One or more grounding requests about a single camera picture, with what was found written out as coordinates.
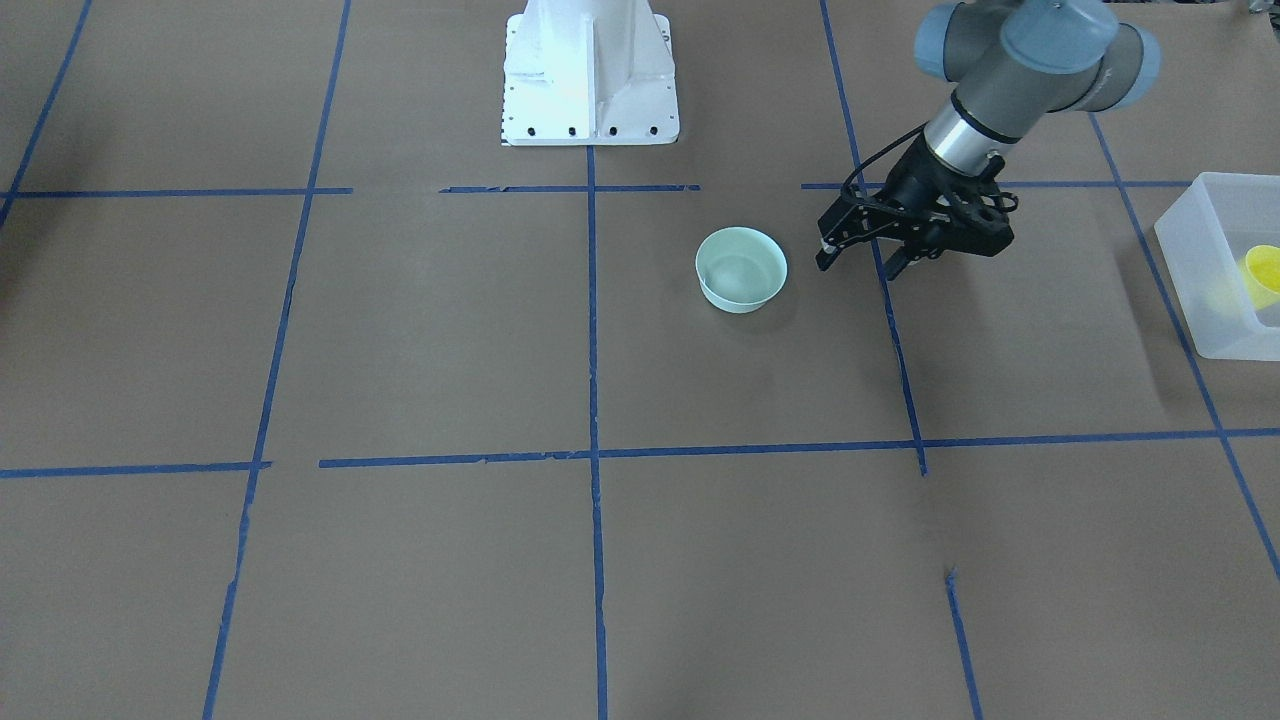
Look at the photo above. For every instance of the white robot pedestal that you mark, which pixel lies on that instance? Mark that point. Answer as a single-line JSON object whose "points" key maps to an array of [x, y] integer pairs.
{"points": [[589, 73]]}

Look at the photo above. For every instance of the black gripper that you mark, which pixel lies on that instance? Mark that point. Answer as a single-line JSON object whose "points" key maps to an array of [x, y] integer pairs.
{"points": [[914, 184]]}

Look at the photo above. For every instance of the yellow plastic cup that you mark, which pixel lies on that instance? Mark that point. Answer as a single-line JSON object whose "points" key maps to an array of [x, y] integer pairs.
{"points": [[1260, 275]]}

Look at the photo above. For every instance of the mint green bowl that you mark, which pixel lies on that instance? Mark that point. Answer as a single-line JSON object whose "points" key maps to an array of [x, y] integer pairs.
{"points": [[740, 269]]}

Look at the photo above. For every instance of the clear plastic bin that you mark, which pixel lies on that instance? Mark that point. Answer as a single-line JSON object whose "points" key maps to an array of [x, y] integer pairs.
{"points": [[1205, 236]]}

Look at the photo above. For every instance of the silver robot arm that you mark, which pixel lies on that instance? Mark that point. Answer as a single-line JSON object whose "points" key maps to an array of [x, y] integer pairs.
{"points": [[1009, 64]]}

